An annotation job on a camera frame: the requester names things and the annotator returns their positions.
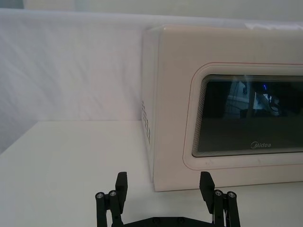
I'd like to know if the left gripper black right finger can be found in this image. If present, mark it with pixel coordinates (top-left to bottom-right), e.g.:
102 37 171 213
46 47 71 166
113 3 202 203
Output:
199 171 241 227

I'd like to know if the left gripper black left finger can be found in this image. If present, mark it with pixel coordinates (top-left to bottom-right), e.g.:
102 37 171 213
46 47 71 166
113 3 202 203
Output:
95 172 129 227

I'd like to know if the white table cloth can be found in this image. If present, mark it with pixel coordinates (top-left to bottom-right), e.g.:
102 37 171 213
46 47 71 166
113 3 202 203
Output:
0 121 303 227

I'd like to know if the cream microwave oven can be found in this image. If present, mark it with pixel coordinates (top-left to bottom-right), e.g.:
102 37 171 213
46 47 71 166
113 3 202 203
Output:
141 24 303 192

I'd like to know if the white curtain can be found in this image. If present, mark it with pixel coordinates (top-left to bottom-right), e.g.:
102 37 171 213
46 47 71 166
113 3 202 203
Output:
0 0 303 154

